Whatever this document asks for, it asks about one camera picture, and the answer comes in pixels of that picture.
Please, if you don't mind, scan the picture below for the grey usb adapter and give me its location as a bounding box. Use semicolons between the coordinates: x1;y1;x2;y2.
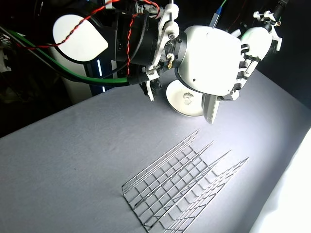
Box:
210;7;223;29

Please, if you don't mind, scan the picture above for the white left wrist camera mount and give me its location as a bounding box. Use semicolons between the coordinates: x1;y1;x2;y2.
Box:
252;11;284;51

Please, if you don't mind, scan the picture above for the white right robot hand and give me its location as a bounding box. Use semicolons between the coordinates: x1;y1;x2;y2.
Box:
173;25;259;125

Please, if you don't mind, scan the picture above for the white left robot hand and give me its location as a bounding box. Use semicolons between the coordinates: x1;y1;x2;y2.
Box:
240;26;273;62

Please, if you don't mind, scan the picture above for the red black twisted wire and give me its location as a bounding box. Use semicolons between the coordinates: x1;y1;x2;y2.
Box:
23;0;139;75

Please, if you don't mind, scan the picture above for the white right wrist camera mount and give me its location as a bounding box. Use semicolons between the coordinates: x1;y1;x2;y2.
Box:
142;3;180;101

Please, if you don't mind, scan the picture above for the metal wire plate rack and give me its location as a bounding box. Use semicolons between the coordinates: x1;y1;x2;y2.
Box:
121;128;250;233

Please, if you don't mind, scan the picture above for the black cable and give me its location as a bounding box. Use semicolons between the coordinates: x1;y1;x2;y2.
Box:
104;12;149;78

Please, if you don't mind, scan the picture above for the white plate with grey print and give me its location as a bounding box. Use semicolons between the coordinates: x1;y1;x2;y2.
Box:
166;81;205;117

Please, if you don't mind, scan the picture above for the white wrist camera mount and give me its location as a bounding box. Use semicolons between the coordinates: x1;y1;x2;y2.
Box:
142;3;180;101
252;11;284;51

